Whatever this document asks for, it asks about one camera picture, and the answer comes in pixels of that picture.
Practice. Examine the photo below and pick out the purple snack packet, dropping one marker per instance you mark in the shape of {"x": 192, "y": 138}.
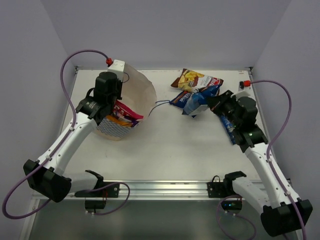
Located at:
{"x": 133, "y": 123}

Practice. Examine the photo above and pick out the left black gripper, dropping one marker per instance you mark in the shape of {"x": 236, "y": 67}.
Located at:
{"x": 116, "y": 93}

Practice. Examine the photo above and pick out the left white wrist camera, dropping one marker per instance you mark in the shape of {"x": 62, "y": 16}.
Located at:
{"x": 118, "y": 68}

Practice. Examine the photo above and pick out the orange snack packet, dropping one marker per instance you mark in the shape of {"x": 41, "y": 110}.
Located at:
{"x": 119, "y": 121}

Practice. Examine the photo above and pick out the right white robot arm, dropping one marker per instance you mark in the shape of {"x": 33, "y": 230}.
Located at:
{"x": 280, "y": 208}

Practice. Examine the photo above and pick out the aluminium mounting rail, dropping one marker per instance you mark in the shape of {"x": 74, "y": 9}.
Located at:
{"x": 161, "y": 190}

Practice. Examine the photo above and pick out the blue white snack bag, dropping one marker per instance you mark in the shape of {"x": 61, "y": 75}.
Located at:
{"x": 229, "y": 128}

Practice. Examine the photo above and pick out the left black base bracket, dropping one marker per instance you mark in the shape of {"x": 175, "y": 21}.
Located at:
{"x": 95, "y": 191}

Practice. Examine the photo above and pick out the dark blue chip bag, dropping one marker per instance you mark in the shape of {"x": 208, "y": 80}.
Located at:
{"x": 181, "y": 99}

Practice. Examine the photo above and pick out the black base bracket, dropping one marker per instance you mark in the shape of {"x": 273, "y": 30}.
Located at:
{"x": 95, "y": 191}
{"x": 217, "y": 188}

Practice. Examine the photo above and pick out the blue patterned paper bag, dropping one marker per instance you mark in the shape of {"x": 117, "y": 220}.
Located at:
{"x": 139, "y": 94}

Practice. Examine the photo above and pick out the right black base bracket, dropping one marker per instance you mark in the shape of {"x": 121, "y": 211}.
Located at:
{"x": 217, "y": 188}

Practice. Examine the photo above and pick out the brown cassava chips bag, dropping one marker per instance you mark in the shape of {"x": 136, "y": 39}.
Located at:
{"x": 191, "y": 81}

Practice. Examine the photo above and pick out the blue Doritos chip bag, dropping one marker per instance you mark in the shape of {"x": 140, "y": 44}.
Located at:
{"x": 197, "y": 103}

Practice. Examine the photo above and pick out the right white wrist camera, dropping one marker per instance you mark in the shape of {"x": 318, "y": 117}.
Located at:
{"x": 244, "y": 89}

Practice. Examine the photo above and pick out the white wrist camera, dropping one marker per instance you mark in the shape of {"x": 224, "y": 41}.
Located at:
{"x": 118, "y": 68}
{"x": 244, "y": 89}

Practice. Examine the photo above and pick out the pink Real snack packet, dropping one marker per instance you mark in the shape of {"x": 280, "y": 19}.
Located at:
{"x": 122, "y": 111}

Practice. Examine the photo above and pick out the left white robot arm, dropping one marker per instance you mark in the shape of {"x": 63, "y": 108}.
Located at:
{"x": 46, "y": 174}

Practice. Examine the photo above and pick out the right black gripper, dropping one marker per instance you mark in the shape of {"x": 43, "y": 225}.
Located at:
{"x": 215, "y": 103}

